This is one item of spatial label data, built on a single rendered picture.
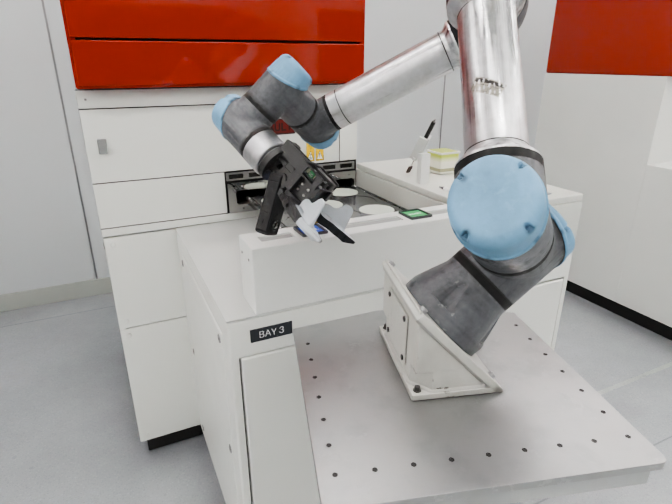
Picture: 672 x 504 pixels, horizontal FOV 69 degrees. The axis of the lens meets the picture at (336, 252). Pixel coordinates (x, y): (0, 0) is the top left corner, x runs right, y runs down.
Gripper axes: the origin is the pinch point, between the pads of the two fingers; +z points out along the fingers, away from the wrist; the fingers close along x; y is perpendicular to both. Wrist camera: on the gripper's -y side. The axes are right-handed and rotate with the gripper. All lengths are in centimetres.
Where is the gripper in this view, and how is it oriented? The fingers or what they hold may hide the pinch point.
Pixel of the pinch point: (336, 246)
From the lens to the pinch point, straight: 84.7
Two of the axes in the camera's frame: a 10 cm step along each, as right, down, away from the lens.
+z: 6.5, 7.1, -2.8
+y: 6.5, -7.0, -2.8
